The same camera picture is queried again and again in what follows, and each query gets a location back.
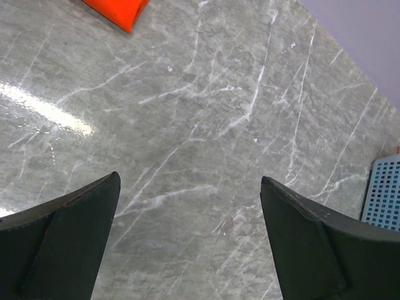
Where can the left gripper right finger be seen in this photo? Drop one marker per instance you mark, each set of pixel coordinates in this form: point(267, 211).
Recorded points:
point(320, 253)

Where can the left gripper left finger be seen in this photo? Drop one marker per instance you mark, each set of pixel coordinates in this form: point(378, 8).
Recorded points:
point(54, 250)

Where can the white plastic basket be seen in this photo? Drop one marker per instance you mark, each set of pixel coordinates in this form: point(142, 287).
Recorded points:
point(382, 200)

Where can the folded orange t shirt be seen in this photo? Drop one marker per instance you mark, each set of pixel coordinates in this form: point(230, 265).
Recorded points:
point(123, 13)

